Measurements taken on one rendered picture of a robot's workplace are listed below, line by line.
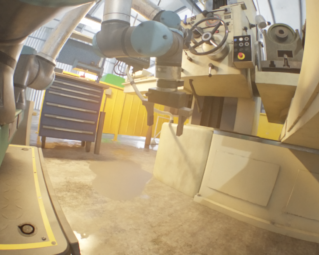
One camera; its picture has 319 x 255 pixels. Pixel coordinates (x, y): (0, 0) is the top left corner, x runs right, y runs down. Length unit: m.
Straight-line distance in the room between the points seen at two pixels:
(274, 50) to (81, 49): 2.50
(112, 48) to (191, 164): 1.10
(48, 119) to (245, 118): 2.30
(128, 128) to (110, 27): 3.37
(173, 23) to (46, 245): 0.76
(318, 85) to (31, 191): 0.56
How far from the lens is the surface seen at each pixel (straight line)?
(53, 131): 1.99
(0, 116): 0.24
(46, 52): 0.87
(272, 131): 3.48
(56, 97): 1.96
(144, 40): 0.36
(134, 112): 3.75
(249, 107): 1.78
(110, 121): 3.43
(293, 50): 0.93
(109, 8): 0.47
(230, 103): 1.85
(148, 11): 0.70
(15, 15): 0.16
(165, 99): 0.50
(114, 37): 0.42
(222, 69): 1.27
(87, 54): 2.64
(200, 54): 1.12
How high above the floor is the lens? 0.56
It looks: 1 degrees down
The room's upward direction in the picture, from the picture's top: 11 degrees clockwise
